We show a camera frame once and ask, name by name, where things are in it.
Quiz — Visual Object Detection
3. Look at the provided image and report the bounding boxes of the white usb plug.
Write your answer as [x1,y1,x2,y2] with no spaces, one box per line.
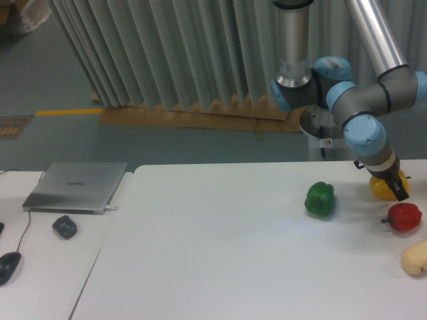
[105,206,119,211]

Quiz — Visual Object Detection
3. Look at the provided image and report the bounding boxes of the red bell pepper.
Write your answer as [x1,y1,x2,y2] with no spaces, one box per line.
[381,203,422,232]

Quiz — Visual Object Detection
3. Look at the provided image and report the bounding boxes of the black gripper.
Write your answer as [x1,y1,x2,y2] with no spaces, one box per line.
[365,158,410,201]

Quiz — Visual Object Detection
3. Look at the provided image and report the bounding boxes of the silver laptop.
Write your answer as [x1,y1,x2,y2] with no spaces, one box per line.
[22,162,127,214]

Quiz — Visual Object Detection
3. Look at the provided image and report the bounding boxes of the green bell pepper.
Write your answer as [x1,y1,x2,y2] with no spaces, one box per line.
[304,181,334,217]

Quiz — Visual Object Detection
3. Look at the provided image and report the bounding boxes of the beige bread loaf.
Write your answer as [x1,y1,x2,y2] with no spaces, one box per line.
[401,240,426,276]

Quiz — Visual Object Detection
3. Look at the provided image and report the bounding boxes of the black earbuds case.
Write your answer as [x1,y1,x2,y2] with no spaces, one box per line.
[52,215,78,240]

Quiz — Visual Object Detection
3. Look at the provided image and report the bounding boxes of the yellow bell pepper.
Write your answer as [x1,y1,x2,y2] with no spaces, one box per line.
[369,169,410,201]

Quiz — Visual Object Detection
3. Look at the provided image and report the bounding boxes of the clear plastic bag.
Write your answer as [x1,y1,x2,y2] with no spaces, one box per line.
[5,0,51,35]

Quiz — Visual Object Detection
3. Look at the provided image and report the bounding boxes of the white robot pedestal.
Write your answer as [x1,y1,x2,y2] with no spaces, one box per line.
[300,105,355,161]

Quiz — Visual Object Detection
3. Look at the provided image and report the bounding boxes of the black pedestal cable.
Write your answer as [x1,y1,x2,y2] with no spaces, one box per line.
[318,125,328,161]

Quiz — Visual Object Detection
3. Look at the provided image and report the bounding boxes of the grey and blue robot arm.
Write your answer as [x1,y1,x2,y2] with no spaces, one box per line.
[271,1,426,201]

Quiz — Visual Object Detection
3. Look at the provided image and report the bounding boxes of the black computer mouse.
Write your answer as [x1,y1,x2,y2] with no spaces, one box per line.
[0,251,21,286]

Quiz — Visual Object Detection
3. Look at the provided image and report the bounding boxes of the grey pleated curtain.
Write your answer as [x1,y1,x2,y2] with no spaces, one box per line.
[49,0,427,113]

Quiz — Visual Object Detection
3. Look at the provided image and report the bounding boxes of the black mouse cable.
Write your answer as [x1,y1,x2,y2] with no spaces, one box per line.
[0,169,47,253]

